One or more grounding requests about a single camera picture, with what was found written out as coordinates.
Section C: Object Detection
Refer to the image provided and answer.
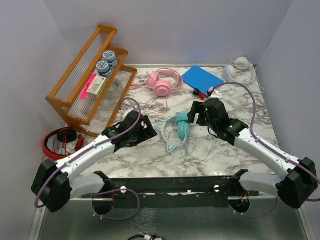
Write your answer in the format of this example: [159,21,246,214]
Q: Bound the teal cat-ear headphones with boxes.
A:
[155,111,215,165]

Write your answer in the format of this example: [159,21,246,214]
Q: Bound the pink cat-ear headphones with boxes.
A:
[129,69,184,116]

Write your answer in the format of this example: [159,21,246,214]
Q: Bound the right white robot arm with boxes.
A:
[187,98,318,209]

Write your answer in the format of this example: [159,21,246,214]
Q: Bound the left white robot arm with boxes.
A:
[31,110,157,213]

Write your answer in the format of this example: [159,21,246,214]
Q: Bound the red black headphones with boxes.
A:
[41,127,85,162]

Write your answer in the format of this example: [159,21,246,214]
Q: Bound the white headphones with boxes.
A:
[222,56,265,95]

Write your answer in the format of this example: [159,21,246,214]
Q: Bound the red black marker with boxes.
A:
[192,88,207,101]

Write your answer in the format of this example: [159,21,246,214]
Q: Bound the blue notebook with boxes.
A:
[182,66,224,94]

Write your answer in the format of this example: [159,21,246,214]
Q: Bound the clear tape roll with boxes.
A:
[105,78,124,99]

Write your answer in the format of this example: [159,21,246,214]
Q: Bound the wooden tiered shelf rack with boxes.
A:
[45,24,137,137]

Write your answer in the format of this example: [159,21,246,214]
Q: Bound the small cardboard box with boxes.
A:
[87,75,108,97]

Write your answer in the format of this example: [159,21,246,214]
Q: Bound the blue-lidded jar front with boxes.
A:
[96,60,111,79]

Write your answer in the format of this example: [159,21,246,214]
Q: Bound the blue-lidded jar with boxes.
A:
[102,50,118,69]
[96,60,111,79]

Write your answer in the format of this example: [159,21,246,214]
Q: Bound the blue-lidded jar rear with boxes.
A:
[102,50,118,69]

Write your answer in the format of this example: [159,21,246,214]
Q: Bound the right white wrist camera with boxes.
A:
[207,87,223,99]

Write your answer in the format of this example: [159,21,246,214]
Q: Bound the black front mounting rail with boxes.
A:
[81,170,261,209]

